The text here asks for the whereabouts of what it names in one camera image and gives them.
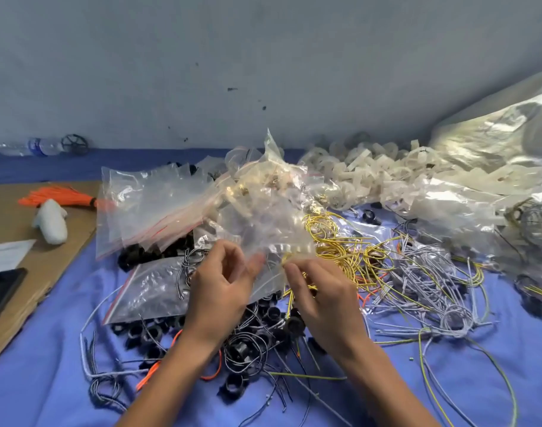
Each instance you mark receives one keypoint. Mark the person's left hand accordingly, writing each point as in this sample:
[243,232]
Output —
[217,298]

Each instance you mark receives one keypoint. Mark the person's right hand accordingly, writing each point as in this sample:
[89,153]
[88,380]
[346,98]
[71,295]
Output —
[329,307]

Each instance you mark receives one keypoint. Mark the pile of black plastic rings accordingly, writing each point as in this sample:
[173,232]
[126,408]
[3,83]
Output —
[253,338]

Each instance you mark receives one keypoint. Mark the red-zip plastic bag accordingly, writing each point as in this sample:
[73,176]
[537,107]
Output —
[146,289]

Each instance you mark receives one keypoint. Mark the clear zip plastic bag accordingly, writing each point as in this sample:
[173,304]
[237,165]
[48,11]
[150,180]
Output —
[266,226]

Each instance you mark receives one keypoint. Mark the stack of plastic bags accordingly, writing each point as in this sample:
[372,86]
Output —
[146,209]

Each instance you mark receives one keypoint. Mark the heap of plastic bags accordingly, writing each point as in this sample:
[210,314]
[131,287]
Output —
[262,186]

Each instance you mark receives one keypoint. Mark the pile of white plastic wheels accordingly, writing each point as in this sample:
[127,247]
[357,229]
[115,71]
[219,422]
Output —
[369,169]

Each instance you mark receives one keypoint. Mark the pile of large plastic bags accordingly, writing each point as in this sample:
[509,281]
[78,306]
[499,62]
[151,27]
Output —
[502,129]

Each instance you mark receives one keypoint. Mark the person's left forearm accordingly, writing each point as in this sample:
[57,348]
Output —
[168,391]

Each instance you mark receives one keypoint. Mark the white handheld device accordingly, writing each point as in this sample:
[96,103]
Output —
[50,222]

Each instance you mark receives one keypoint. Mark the orange tie bundle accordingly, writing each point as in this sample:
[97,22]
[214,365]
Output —
[57,196]

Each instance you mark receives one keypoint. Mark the blue cloth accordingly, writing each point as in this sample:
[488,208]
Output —
[39,378]

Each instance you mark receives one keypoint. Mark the brown cardboard sheet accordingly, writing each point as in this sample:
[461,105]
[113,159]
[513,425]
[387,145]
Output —
[22,289]

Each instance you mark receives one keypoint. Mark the black round wheel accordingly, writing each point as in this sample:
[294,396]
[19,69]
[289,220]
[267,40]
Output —
[74,144]

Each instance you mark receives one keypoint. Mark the white paper sheet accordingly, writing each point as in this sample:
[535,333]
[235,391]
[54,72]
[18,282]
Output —
[4,255]

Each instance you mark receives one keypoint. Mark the clear plastic water bottle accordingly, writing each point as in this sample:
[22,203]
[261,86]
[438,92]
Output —
[30,147]

